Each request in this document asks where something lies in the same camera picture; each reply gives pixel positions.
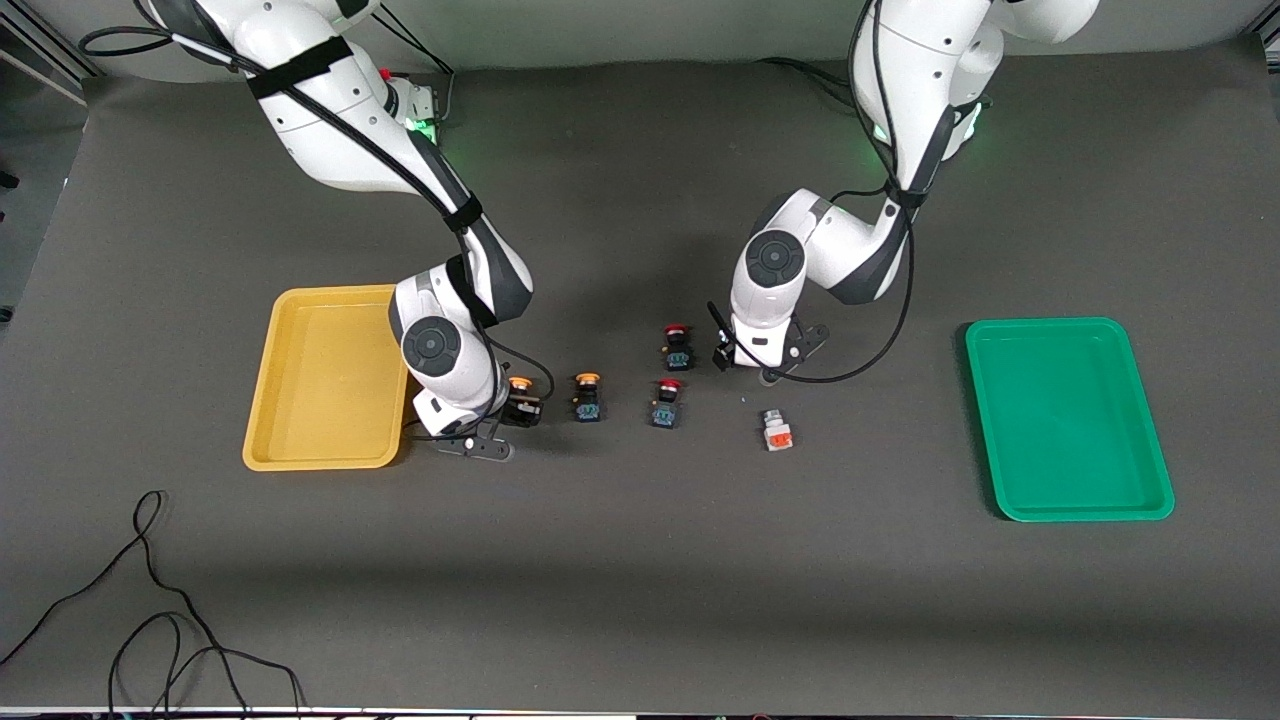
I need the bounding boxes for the black arm base cables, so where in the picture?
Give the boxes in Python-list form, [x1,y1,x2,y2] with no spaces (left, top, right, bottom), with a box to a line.
[755,57,861,111]
[375,8,457,126]

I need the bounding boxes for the black left arm base cables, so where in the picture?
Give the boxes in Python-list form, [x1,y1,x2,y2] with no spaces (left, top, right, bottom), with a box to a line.
[755,57,861,111]

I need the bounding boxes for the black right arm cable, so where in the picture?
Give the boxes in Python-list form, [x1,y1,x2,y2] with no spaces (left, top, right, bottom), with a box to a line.
[78,25,556,441]

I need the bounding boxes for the yellow plastic tray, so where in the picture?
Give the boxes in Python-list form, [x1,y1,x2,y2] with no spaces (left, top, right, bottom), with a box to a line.
[242,284,419,472]

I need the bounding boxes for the loose thin black cable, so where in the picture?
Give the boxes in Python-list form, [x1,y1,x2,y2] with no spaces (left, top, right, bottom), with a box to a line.
[0,489,306,717]

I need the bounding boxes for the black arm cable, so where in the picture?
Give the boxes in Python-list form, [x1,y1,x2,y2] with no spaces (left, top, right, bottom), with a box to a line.
[78,25,556,441]
[720,0,917,386]

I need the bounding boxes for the dark grey table mat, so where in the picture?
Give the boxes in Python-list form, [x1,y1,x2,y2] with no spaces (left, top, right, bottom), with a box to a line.
[0,40,1280,717]

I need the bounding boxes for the black right arm base cables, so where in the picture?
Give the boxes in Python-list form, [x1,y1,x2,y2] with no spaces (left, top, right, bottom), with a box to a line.
[375,8,457,126]

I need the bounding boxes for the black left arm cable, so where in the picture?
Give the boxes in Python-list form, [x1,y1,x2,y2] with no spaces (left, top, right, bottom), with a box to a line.
[720,0,917,386]

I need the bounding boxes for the green plastic tray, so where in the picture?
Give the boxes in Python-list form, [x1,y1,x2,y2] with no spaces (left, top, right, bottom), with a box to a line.
[964,317,1176,523]

